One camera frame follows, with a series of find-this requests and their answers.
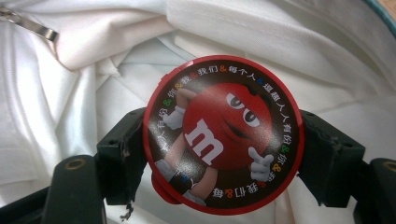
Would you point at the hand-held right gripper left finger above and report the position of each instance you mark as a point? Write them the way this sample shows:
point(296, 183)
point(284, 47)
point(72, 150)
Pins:
point(120, 161)

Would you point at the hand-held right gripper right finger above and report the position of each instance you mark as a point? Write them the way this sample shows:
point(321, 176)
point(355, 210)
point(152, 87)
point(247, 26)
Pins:
point(330, 161)

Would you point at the white tote bag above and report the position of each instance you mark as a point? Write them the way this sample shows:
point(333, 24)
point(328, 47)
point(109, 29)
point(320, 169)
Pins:
point(77, 93)

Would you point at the red-lidded candy can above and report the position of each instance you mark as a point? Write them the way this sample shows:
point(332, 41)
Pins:
point(224, 130)

